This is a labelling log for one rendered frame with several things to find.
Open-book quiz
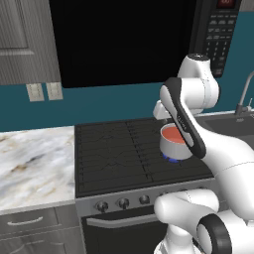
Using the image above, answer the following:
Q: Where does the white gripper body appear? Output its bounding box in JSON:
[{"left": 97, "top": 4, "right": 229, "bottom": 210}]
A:
[{"left": 152, "top": 100, "right": 173, "bottom": 121}]

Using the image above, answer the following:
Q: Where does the red marinara sauce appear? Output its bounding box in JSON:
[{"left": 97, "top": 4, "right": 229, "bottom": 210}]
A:
[{"left": 161, "top": 126, "right": 187, "bottom": 145}]

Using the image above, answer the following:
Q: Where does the silver stove knob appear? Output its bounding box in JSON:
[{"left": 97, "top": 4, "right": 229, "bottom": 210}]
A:
[
  {"left": 117, "top": 196, "right": 131, "bottom": 210},
  {"left": 94, "top": 200, "right": 110, "bottom": 213},
  {"left": 138, "top": 193, "right": 151, "bottom": 206}
]

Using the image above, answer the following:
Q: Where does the blue burner flame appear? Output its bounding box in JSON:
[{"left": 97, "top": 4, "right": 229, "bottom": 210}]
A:
[{"left": 161, "top": 153, "right": 187, "bottom": 165}]

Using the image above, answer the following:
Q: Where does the black gas hob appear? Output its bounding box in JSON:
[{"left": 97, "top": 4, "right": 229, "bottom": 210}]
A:
[{"left": 73, "top": 116, "right": 216, "bottom": 199}]

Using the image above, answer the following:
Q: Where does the dark grey sink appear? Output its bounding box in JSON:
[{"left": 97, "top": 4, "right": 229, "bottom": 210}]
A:
[{"left": 202, "top": 111, "right": 254, "bottom": 137}]

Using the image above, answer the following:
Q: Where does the black microwave oven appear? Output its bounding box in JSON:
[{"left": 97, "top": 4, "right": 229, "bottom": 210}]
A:
[{"left": 49, "top": 0, "right": 243, "bottom": 89}]

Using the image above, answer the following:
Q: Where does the silver tap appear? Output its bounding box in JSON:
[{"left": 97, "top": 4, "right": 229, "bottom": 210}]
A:
[{"left": 234, "top": 70, "right": 254, "bottom": 117}]

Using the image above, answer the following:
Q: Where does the black oven door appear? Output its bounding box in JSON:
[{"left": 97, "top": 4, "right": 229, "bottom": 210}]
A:
[{"left": 80, "top": 204, "right": 171, "bottom": 254}]

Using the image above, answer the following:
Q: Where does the grey drawer front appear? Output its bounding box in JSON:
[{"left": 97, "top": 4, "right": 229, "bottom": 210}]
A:
[{"left": 0, "top": 206, "right": 62, "bottom": 238}]

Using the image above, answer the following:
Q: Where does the grey base cupboard door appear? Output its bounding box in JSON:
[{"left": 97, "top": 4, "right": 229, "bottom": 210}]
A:
[{"left": 0, "top": 226, "right": 84, "bottom": 254}]

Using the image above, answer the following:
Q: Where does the white wall socket plate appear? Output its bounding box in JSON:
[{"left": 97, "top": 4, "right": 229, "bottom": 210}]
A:
[
  {"left": 26, "top": 82, "right": 46, "bottom": 103},
  {"left": 46, "top": 81, "right": 64, "bottom": 101}
]

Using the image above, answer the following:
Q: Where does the silver oven door handle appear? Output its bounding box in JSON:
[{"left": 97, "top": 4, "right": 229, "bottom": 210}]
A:
[{"left": 85, "top": 212, "right": 161, "bottom": 229}]

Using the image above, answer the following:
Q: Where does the grey wall cupboard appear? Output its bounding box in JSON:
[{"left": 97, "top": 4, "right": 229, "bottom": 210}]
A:
[{"left": 239, "top": 0, "right": 254, "bottom": 14}]

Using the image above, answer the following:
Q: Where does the grey wall cupboard door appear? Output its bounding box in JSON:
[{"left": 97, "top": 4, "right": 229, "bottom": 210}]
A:
[{"left": 0, "top": 0, "right": 63, "bottom": 86}]

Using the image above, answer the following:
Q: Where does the silver drawer handle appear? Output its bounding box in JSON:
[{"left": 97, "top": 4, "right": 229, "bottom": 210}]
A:
[{"left": 6, "top": 215, "right": 45, "bottom": 227}]

